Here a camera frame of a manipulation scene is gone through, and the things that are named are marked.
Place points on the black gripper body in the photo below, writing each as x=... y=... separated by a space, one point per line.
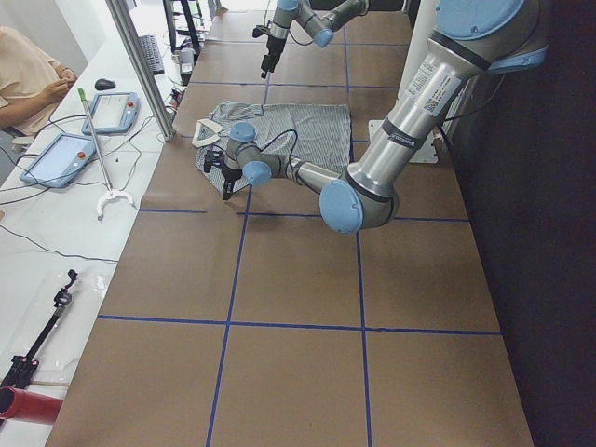
x=272 y=46
x=231 y=176

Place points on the blue white striped polo shirt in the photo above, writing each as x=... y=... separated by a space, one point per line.
x=316 y=133

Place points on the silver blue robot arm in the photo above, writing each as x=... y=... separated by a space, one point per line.
x=320 y=29
x=469 y=38

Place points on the silver reacher grabber tool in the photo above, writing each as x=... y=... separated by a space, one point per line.
x=111 y=194

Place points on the black keyboard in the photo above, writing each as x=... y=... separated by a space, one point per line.
x=151 y=53

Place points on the far blue teach pendant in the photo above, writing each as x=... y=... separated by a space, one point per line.
x=114 y=112

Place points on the blue teach pendant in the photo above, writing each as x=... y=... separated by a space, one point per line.
x=114 y=112
x=61 y=161

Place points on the black computer mouse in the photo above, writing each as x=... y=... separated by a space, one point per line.
x=104 y=84

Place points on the near blue teach pendant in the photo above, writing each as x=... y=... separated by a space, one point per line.
x=61 y=161

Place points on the person in beige shirt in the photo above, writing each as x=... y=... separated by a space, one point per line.
x=33 y=83

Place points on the red cylinder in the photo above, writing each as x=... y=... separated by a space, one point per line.
x=27 y=406

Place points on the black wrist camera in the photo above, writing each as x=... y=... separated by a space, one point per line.
x=213 y=159

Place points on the aluminium frame post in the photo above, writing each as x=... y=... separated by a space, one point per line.
x=128 y=34

